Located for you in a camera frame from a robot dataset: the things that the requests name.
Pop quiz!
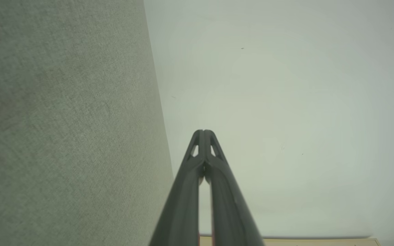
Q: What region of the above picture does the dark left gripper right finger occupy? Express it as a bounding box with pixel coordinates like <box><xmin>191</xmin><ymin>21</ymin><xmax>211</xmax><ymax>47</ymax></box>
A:
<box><xmin>203</xmin><ymin>129</ymin><xmax>266</xmax><ymax>246</ymax></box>

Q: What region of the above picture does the grey fabric sofa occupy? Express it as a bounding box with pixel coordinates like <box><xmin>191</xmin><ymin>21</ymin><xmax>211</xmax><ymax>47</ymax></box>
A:
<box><xmin>0</xmin><ymin>0</ymin><xmax>174</xmax><ymax>246</ymax></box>

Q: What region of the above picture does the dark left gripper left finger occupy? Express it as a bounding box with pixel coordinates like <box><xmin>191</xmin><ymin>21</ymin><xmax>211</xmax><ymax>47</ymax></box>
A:
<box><xmin>148</xmin><ymin>129</ymin><xmax>205</xmax><ymax>246</ymax></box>

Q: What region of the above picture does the beige wooden panel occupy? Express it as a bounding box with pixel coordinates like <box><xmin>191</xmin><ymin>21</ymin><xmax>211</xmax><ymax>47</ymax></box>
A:
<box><xmin>199</xmin><ymin>236</ymin><xmax>380</xmax><ymax>246</ymax></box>

